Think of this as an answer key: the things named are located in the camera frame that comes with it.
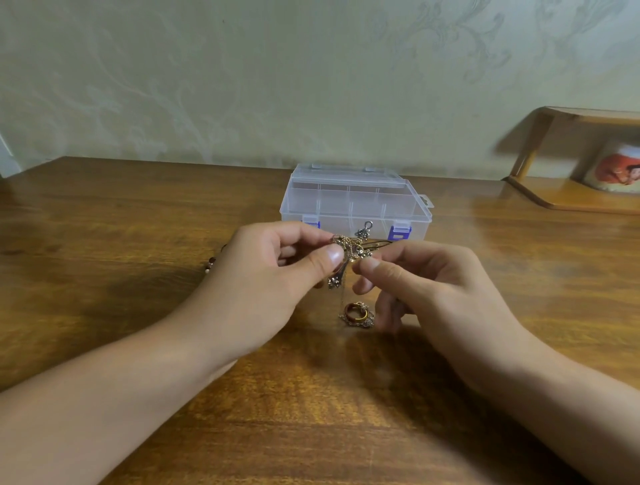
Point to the person's right forearm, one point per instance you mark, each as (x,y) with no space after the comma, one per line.
(585,425)

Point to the person's left hand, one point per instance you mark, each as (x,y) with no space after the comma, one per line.
(250,290)

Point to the person's left forearm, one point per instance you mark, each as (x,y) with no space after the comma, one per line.
(85,410)

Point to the white printed mug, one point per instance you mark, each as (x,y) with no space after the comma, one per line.
(618,167)

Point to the clear plastic organizer box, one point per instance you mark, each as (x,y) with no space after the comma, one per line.
(355,200)

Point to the person's right hand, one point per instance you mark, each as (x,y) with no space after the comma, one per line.
(450,300)

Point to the wooden shelf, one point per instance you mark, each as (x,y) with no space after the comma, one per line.
(578,192)

